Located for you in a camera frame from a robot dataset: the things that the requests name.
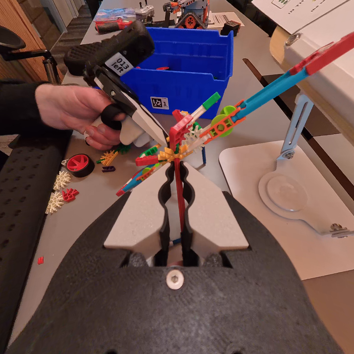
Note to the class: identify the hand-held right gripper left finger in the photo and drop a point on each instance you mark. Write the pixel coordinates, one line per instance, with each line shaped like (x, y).
(135, 218)

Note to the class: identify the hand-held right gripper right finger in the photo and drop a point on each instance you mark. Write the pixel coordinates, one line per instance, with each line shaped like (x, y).
(215, 218)

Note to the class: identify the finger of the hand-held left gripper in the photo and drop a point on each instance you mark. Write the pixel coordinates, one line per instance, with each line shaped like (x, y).
(149, 124)
(142, 141)

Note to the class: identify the colourful toy wheel model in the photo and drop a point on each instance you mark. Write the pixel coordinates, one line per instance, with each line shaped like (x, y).
(181, 127)

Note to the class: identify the blue plastic bin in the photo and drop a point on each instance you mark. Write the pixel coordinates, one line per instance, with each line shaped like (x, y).
(179, 83)

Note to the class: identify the person's left forearm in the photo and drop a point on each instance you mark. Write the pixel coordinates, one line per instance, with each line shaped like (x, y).
(19, 107)

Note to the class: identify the person's left hand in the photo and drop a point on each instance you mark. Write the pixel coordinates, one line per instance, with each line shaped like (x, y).
(69, 107)

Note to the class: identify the green toy connector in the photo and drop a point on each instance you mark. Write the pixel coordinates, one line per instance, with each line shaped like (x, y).
(123, 149)

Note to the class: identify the blue printed packet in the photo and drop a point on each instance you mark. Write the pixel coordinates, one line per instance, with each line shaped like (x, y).
(116, 13)

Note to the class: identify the small white toy robot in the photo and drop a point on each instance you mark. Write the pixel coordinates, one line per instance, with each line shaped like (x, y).
(145, 13)

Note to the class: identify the yellow toy connector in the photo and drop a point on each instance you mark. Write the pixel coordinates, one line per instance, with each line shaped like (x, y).
(108, 157)

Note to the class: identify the purple toy connector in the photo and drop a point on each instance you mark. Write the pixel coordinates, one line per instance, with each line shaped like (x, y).
(108, 169)

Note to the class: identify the red wheel black tyre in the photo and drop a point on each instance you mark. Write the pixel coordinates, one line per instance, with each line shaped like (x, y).
(80, 165)

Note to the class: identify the red toy connector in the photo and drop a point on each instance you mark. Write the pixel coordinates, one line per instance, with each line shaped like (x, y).
(70, 194)

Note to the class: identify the grey toy robot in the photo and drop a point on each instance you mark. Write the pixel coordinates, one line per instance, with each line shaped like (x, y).
(190, 16)

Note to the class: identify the white snowflake toy connector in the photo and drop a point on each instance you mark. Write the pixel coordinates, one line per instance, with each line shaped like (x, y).
(62, 180)
(54, 202)

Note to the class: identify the white paper sheet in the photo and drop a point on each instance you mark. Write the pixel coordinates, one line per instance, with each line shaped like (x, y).
(218, 19)

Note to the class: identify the small red toy piece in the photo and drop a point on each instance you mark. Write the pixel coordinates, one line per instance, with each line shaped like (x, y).
(40, 260)

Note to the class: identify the small black box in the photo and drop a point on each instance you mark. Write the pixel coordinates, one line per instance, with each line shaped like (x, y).
(231, 27)

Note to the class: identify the wooden cabinet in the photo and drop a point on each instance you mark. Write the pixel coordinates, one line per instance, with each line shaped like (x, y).
(16, 16)

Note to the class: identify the black chair armrest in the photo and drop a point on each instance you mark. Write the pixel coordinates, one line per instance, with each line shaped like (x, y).
(11, 41)

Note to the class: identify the white document stand with sheet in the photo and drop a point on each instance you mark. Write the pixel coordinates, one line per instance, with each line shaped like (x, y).
(304, 13)

